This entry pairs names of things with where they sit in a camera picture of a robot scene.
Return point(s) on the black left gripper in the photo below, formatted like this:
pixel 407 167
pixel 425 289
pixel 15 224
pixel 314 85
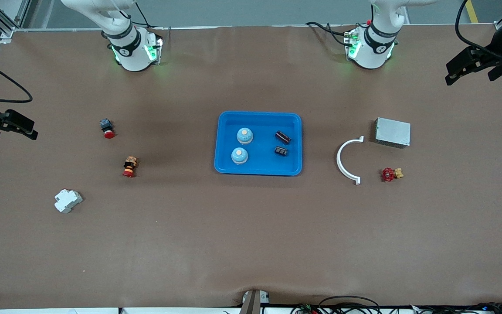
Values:
pixel 489 58

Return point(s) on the long brown capacitor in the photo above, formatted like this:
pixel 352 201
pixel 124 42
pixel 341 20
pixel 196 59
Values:
pixel 283 137

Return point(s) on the short black printed capacitor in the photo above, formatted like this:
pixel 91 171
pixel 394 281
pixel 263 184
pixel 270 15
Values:
pixel 281 151

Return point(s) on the light blue bell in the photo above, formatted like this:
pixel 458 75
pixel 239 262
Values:
pixel 245 135
pixel 239 155

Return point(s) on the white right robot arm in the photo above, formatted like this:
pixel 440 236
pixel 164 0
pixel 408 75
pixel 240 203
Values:
pixel 133 56

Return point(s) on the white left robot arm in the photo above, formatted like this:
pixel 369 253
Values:
pixel 373 56

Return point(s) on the red button black body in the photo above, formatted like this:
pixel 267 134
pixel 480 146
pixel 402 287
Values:
pixel 107 128

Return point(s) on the white circuit breaker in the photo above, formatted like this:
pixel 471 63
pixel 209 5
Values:
pixel 68 200

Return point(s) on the silver metal power supply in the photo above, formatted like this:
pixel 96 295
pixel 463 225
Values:
pixel 392 132

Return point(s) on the red button yellow body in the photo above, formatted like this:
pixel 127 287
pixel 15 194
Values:
pixel 130 166

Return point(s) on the red handwheel brass valve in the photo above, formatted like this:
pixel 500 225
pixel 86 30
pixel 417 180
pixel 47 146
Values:
pixel 388 175

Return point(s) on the white curved pipe clamp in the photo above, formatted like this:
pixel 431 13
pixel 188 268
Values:
pixel 338 160

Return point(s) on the blue plastic tray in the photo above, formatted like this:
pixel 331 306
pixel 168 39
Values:
pixel 262 163

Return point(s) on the aluminium frame rail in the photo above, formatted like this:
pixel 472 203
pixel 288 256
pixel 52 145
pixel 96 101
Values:
pixel 5 19

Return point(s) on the grey camera stand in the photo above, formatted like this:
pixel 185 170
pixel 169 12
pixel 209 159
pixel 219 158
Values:
pixel 251 303

